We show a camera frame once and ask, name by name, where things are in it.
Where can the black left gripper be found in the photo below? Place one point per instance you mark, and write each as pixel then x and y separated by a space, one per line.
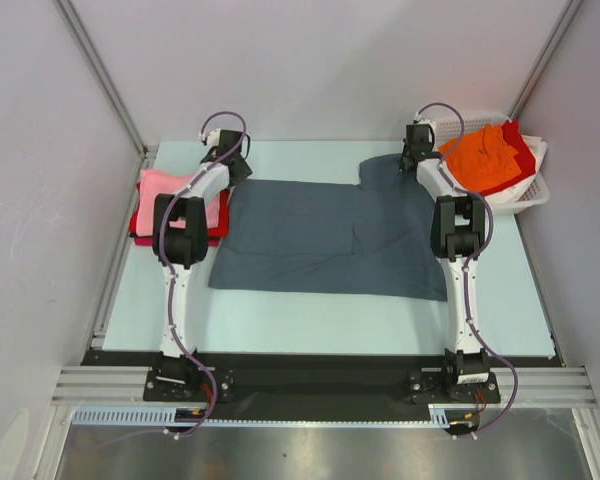
pixel 243 173

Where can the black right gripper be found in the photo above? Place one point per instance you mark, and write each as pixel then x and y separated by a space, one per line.
pixel 410 161

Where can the grey blue t shirt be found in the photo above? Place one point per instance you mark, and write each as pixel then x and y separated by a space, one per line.
pixel 368 238

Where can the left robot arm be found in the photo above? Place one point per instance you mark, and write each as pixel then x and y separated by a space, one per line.
pixel 180 241

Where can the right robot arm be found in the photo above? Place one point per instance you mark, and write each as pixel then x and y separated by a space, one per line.
pixel 461 229

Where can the red folded t shirt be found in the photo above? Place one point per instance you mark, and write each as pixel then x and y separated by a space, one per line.
pixel 154 183

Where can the orange t shirt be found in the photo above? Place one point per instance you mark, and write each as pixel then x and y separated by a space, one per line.
pixel 481 161

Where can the red t shirt in basket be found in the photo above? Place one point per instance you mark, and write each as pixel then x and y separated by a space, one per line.
pixel 524 158

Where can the magenta folded t shirt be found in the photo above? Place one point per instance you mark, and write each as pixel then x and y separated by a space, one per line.
pixel 147 241

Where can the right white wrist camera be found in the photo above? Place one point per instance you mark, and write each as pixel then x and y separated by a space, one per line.
pixel 422 120

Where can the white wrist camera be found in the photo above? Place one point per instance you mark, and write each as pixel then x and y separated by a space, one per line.
pixel 211 138
pixel 422 120

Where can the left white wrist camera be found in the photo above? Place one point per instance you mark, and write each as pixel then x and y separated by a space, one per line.
pixel 211 138

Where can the right aluminium frame post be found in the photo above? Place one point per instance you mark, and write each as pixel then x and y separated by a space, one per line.
pixel 566 20

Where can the aluminium frame post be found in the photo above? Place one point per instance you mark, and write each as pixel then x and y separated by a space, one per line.
pixel 566 20
pixel 89 51

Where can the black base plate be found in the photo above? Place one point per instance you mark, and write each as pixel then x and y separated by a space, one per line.
pixel 331 387

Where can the left aluminium frame post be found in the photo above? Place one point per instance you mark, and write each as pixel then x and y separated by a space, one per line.
pixel 89 51

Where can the white slotted cable duct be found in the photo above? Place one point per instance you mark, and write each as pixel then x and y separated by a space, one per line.
pixel 429 417

